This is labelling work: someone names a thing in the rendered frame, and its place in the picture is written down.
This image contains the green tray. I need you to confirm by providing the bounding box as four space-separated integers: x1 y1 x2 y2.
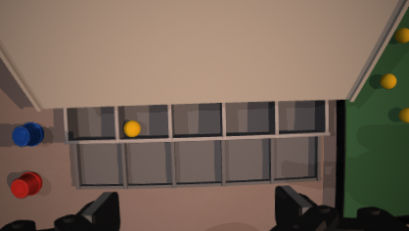
335 31 409 225

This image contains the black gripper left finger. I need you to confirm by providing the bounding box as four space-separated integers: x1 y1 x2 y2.
0 192 120 231

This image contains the orange ball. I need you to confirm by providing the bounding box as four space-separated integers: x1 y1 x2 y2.
395 27 409 43
399 108 409 123
380 73 396 89
123 120 141 137

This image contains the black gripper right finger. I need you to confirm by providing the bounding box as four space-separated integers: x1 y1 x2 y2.
269 185 409 231

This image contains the red plug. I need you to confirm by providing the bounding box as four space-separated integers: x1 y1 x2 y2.
11 172 43 199

